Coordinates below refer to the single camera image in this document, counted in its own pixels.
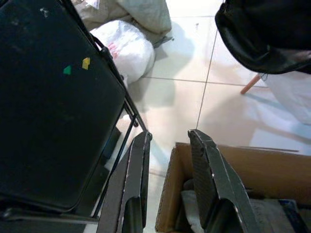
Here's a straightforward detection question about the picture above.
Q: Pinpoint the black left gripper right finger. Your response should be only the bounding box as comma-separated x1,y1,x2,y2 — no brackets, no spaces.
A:
188,129,262,233

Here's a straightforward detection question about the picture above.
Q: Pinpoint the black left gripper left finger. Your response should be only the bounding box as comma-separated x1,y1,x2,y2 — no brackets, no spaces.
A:
96,131,153,233

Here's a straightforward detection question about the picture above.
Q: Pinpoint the white crumpled plastic wrapper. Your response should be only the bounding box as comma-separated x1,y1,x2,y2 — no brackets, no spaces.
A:
181,189,207,233

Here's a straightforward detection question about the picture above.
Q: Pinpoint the brown cardboard box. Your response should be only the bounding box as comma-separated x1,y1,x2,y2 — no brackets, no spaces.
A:
155,142,311,233

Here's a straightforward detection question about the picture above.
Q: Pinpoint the printed paper packaging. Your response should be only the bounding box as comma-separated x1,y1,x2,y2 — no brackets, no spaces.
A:
250,198,311,233

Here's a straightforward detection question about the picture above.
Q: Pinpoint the white chair with wooden legs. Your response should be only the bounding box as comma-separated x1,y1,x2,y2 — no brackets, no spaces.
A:
240,70,311,126

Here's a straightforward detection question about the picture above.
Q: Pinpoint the black folding chair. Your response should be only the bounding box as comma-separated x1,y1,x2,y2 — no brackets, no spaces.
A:
0,0,149,233

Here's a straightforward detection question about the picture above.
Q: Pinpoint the white plastic bag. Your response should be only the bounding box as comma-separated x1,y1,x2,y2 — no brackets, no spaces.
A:
89,19,156,85

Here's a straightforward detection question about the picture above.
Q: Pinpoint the black leather bag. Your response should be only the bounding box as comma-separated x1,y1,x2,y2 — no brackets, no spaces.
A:
215,0,311,75

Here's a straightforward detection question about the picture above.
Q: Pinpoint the beige cloth bag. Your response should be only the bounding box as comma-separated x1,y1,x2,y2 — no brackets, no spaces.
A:
72,0,173,34

